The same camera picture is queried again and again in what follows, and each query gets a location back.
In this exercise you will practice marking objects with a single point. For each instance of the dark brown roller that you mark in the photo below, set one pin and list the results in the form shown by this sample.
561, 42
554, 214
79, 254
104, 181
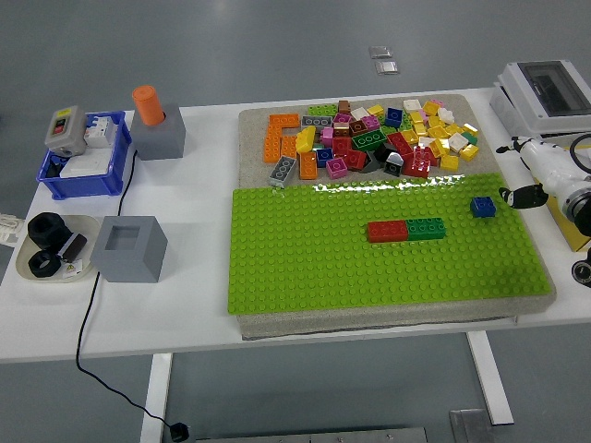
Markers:
76, 244

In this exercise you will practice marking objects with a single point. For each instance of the orange cylinder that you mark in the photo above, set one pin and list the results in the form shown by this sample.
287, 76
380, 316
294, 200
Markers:
148, 106

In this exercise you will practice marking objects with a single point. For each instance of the white warning label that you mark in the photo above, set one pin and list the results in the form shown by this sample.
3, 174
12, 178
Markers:
70, 271

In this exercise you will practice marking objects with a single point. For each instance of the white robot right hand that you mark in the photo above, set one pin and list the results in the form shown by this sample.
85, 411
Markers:
547, 161

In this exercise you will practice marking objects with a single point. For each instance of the white plastic enclosure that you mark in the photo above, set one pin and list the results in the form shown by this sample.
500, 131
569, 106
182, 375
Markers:
503, 108

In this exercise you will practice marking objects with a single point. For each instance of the orange short toy brick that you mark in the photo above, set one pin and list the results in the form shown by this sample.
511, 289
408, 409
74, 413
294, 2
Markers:
308, 165
289, 147

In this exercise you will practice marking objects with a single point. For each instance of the grey block with square hole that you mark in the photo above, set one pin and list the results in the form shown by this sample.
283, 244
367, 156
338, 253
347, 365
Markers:
129, 263

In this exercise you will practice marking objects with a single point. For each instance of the blue plastic bin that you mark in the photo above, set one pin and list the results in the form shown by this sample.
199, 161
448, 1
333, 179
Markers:
83, 187

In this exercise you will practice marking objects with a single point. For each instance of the dark green long toy brick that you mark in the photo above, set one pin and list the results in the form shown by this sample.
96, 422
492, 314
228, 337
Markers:
427, 228
368, 140

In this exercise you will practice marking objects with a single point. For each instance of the long grey metal plate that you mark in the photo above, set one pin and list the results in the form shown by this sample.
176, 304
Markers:
314, 436

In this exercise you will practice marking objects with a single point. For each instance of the pink toy brick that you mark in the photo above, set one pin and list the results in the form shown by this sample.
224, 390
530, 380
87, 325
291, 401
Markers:
370, 122
422, 114
342, 118
327, 135
437, 102

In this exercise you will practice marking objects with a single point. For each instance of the small black nut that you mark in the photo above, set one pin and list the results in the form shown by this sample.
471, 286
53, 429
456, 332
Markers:
33, 265

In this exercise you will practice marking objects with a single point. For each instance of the white circuit breaker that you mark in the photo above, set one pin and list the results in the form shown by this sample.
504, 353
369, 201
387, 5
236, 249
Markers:
99, 134

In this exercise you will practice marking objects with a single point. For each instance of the metal floor socket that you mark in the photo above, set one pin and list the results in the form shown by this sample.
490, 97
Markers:
380, 52
386, 67

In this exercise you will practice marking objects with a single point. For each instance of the lime green toy brick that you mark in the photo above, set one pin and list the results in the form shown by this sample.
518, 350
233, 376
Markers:
406, 127
382, 125
322, 110

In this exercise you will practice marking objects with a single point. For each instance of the grey long toy brick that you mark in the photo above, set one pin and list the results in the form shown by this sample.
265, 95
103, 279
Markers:
282, 171
317, 121

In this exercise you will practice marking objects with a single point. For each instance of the tan toy brick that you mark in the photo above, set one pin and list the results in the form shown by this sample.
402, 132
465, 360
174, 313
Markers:
341, 130

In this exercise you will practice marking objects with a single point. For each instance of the yellow cardboard box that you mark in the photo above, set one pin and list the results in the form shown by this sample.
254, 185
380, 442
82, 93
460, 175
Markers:
572, 233

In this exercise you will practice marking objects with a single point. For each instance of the black and grey toy brick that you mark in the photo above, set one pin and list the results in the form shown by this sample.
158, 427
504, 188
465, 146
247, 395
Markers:
394, 164

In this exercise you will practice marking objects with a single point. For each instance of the grey block with round hole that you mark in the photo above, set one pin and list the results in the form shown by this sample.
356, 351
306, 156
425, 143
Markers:
159, 143

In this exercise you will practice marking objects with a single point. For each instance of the grey push-button switch box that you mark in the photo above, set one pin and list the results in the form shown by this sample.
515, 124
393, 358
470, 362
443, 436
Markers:
64, 134

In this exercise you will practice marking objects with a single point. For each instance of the small grey metal plate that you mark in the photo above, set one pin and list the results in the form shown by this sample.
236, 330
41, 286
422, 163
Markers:
468, 429

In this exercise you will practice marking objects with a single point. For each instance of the black plug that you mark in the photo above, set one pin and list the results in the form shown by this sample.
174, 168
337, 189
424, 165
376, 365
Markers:
177, 432

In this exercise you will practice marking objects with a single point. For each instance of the large red toy brick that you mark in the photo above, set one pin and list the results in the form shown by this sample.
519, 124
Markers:
418, 164

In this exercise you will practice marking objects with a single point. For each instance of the black sloped toy brick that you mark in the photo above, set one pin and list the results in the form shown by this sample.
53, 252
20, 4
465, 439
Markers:
382, 153

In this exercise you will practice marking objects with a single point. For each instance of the lime green studded baseplate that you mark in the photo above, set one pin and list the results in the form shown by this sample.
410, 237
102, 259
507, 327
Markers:
323, 258

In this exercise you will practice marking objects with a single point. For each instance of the red square toy brick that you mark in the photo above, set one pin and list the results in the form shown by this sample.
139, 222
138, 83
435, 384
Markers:
355, 159
341, 145

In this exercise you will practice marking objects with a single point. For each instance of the small green toy brick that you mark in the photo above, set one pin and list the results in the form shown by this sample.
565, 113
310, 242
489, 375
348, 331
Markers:
470, 139

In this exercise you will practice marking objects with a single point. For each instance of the black part in bin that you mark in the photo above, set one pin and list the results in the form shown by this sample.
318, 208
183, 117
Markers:
54, 168

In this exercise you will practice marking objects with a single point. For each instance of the white table leg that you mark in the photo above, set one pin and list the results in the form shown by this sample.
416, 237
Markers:
154, 397
496, 397

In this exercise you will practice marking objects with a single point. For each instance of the magenta square toy brick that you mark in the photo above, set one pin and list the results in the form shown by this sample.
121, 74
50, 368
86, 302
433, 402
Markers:
336, 168

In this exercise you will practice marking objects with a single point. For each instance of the beige tray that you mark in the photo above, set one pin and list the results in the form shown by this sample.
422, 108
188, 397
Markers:
90, 231

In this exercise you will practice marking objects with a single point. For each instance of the white box with dark window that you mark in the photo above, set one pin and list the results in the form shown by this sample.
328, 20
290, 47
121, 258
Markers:
522, 87

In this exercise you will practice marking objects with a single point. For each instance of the red long toy brick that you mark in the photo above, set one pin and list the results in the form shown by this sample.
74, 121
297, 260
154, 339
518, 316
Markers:
399, 143
385, 231

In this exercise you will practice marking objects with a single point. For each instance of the white switch plate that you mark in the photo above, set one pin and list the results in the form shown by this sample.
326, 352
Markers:
85, 165

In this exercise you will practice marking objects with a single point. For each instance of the yellow curved toy brick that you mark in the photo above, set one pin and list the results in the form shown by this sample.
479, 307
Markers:
305, 140

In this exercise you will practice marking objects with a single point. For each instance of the dark grey sloped toy brick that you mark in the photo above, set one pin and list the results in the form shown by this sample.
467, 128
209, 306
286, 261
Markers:
369, 164

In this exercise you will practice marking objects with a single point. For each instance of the dark brown toy brick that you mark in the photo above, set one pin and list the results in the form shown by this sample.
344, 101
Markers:
358, 128

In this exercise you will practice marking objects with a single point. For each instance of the orange long toy brick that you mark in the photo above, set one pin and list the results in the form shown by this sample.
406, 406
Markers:
284, 121
272, 144

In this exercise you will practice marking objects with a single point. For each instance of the white toy brick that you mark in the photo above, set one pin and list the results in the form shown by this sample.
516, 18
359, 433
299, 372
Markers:
458, 141
411, 105
446, 115
359, 113

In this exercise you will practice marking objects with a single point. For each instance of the large black nut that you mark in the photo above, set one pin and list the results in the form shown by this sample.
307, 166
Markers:
36, 233

